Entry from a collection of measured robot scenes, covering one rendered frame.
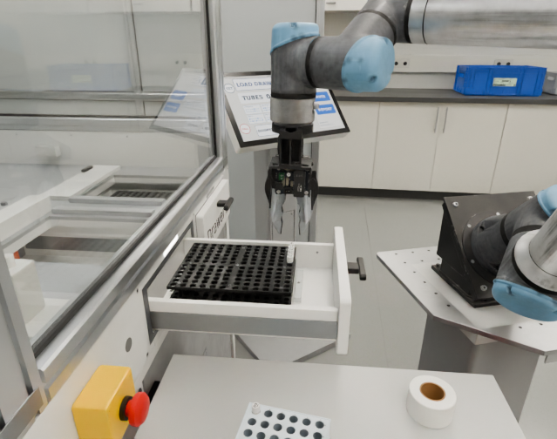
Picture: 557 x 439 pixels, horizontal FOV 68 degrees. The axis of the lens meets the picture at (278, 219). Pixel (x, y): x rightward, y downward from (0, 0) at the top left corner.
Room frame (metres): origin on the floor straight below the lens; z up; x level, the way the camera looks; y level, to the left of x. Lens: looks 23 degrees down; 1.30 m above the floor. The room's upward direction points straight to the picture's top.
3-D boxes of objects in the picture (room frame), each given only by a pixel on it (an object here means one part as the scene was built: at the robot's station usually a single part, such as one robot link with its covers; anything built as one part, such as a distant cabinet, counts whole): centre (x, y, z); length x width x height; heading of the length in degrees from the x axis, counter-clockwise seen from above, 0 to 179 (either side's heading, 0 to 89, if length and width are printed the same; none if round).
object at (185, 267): (0.71, 0.08, 0.87); 0.22 x 0.18 x 0.06; 85
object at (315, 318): (0.71, 0.09, 0.86); 0.40 x 0.26 x 0.06; 85
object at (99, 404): (0.39, 0.21, 0.88); 0.07 x 0.05 x 0.07; 175
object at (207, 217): (1.03, 0.17, 0.87); 0.29 x 0.02 x 0.11; 175
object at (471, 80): (3.69, -1.86, 1.01); 0.61 x 0.41 x 0.22; 82
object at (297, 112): (0.71, -0.03, 1.19); 0.08 x 0.08 x 0.05
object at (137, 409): (0.38, 0.18, 0.88); 0.04 x 0.03 x 0.04; 175
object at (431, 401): (0.49, -0.24, 0.78); 0.07 x 0.07 x 0.04
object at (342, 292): (0.69, -0.12, 0.87); 0.29 x 0.02 x 0.11; 175
